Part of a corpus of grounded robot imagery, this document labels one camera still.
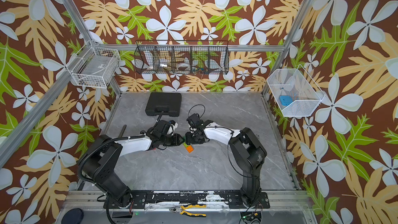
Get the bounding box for blue object in basket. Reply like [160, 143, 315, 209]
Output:
[279, 95, 293, 106]

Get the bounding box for yellow handled pliers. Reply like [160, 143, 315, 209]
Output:
[169, 204, 207, 218]

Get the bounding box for black round disc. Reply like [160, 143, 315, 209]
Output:
[61, 208, 84, 224]

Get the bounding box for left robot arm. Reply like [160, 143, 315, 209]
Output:
[77, 120, 184, 207]

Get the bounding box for black wire basket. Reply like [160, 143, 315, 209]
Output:
[132, 40, 230, 75]

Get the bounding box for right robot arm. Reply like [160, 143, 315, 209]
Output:
[185, 121, 267, 207]

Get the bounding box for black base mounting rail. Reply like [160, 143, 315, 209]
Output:
[104, 189, 271, 209]

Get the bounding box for white wire basket left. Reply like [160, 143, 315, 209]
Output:
[68, 41, 120, 89]

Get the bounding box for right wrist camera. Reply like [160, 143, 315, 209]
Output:
[187, 113, 204, 129]

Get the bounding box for white mesh basket right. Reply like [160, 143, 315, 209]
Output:
[267, 68, 325, 118]

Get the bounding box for black plastic tool case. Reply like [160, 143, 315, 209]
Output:
[145, 92, 182, 117]

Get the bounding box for orange lego brick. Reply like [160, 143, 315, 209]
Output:
[186, 145, 194, 153]

